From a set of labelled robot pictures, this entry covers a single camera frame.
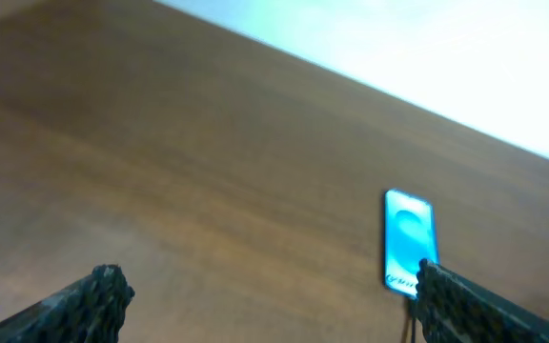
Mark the blue Galaxy smartphone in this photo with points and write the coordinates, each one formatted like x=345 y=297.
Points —
x=409 y=236

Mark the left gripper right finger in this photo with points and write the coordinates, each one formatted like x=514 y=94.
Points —
x=451 y=308

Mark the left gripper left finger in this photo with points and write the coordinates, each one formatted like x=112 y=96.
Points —
x=90 y=310

